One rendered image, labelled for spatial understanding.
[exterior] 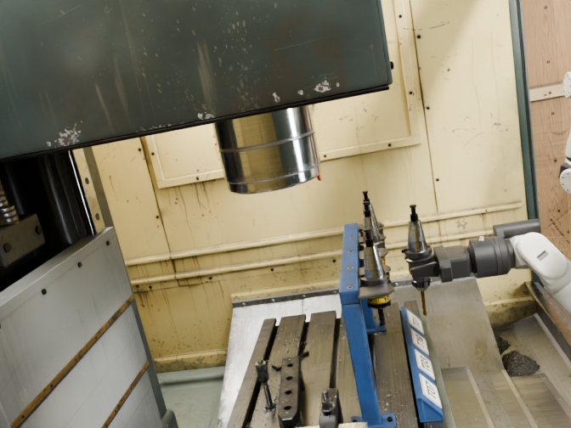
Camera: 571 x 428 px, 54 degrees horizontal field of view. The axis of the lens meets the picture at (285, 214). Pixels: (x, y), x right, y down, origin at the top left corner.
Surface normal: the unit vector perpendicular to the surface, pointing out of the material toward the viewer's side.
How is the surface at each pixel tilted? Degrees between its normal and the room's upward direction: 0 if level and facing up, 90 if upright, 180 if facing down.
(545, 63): 89
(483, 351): 24
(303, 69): 90
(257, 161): 90
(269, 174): 90
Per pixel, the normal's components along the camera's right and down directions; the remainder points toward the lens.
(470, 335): -0.23, -0.75
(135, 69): -0.12, 0.27
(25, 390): 0.97, -0.18
